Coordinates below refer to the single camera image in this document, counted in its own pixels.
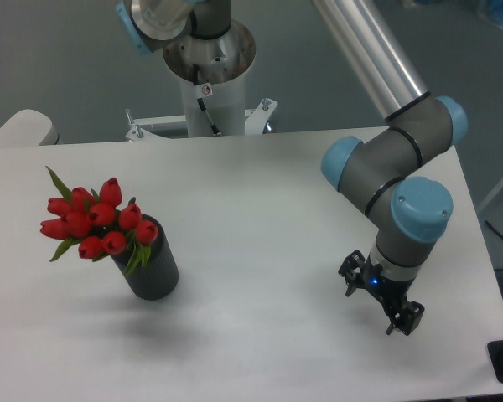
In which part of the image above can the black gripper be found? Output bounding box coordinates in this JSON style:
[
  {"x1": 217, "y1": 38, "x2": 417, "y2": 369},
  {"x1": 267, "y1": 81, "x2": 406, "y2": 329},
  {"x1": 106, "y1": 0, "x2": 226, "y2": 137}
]
[{"x1": 338, "y1": 250, "x2": 425, "y2": 336}]

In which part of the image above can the red tulip bouquet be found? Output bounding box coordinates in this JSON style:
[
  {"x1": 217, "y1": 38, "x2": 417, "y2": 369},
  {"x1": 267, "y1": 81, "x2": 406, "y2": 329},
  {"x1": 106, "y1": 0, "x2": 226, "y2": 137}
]
[{"x1": 39, "y1": 168, "x2": 162, "y2": 276}]

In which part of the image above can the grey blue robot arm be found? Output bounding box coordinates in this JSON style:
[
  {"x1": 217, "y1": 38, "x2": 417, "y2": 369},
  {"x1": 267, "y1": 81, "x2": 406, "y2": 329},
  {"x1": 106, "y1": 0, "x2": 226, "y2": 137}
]
[{"x1": 116, "y1": 1, "x2": 468, "y2": 335}]

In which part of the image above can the dark grey ribbed vase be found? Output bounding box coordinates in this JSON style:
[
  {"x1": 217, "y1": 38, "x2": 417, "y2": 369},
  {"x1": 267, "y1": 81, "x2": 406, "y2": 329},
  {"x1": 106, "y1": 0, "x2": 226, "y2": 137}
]
[{"x1": 111, "y1": 214, "x2": 179, "y2": 301}]

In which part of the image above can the white rounded chair part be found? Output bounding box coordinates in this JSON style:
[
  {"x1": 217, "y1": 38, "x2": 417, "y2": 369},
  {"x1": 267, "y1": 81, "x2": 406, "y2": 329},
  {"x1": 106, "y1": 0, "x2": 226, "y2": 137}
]
[{"x1": 0, "y1": 109, "x2": 60, "y2": 149}]

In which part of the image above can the black floor cable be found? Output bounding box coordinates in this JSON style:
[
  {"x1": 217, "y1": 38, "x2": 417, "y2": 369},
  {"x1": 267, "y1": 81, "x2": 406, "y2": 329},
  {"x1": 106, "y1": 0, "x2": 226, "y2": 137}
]
[{"x1": 485, "y1": 220, "x2": 503, "y2": 249}]

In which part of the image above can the white pedestal base frame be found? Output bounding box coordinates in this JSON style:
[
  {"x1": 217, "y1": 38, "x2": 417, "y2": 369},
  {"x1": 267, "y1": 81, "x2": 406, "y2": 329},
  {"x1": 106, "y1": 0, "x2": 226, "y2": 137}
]
[{"x1": 125, "y1": 97, "x2": 278, "y2": 142}]

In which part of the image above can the black pedestal cable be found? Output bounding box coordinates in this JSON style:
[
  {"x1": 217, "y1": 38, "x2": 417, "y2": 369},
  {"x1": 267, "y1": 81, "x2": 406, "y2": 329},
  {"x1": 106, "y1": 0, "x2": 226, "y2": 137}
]
[{"x1": 191, "y1": 62, "x2": 223, "y2": 137}]

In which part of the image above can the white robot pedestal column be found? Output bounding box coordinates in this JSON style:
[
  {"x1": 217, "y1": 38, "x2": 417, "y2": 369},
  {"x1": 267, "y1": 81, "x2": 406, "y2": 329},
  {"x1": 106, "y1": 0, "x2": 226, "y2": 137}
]
[{"x1": 163, "y1": 20, "x2": 256, "y2": 137}]

